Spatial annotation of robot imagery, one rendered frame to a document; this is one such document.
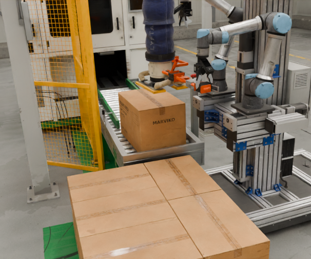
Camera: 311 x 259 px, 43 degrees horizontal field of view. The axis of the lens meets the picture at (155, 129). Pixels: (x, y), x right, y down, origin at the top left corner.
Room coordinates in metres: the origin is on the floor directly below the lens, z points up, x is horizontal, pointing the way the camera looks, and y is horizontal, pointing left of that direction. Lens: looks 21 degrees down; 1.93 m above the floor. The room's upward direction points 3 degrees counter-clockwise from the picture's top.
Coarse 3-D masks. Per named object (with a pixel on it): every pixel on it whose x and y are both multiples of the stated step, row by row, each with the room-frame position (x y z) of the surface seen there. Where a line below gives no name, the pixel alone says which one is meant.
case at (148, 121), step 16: (128, 96) 3.33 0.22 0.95; (144, 96) 3.30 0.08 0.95; (160, 96) 3.28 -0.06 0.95; (128, 112) 3.19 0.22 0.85; (144, 112) 2.93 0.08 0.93; (160, 112) 2.98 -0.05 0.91; (176, 112) 3.02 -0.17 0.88; (128, 128) 3.23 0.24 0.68; (144, 128) 2.93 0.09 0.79; (160, 128) 2.98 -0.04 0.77; (176, 128) 3.02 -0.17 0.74; (144, 144) 2.93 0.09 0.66; (160, 144) 2.97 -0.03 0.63; (176, 144) 3.02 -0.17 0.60
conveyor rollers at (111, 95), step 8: (120, 88) 5.07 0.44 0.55; (128, 88) 5.10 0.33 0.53; (104, 96) 4.75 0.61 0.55; (112, 96) 4.76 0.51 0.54; (112, 104) 4.40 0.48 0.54; (112, 128) 3.60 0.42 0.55; (120, 128) 3.60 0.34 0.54; (120, 136) 3.41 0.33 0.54; (128, 144) 3.25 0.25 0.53; (128, 152) 3.06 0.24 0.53; (136, 152) 3.08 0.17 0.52
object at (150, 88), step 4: (144, 80) 2.98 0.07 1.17; (140, 84) 2.97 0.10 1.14; (144, 84) 2.94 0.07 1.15; (152, 84) 2.85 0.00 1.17; (144, 88) 2.90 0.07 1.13; (148, 88) 2.84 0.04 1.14; (152, 88) 2.82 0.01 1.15; (160, 88) 2.81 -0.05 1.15; (152, 92) 2.77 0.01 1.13; (156, 92) 2.76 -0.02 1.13; (160, 92) 2.77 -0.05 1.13
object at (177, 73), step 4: (168, 72) 2.75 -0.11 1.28; (172, 72) 2.77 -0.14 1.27; (176, 72) 2.77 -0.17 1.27; (180, 72) 2.76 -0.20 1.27; (184, 72) 2.73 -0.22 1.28; (172, 76) 2.69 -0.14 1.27; (176, 76) 2.69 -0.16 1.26; (180, 76) 2.70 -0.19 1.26; (172, 80) 2.69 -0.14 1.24; (176, 80) 2.69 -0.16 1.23
